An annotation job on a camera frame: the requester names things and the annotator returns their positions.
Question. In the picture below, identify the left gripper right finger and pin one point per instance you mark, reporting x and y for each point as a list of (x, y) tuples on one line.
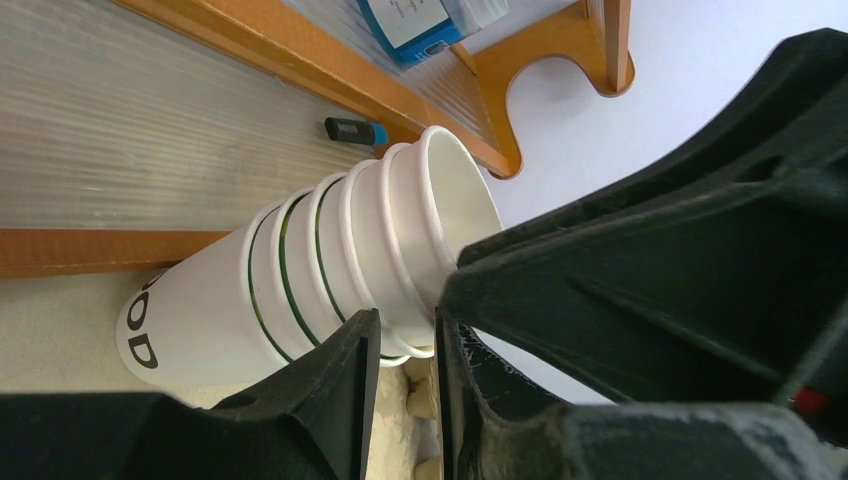
[(498, 424)]

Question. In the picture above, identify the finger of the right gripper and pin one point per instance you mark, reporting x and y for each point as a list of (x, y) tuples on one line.
[(739, 294), (794, 108)]

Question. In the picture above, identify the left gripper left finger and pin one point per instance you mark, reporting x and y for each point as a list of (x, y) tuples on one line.
[(310, 420)]

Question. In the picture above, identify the single white paper cup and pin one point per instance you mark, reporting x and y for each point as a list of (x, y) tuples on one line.
[(412, 212)]

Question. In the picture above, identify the stack of white paper cups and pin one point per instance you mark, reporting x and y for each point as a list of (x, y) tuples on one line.
[(227, 314)]

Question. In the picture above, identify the black blue marker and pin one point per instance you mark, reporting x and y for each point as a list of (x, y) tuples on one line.
[(356, 132)]

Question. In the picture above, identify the wooden shelf rack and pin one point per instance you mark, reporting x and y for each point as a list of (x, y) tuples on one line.
[(135, 133)]

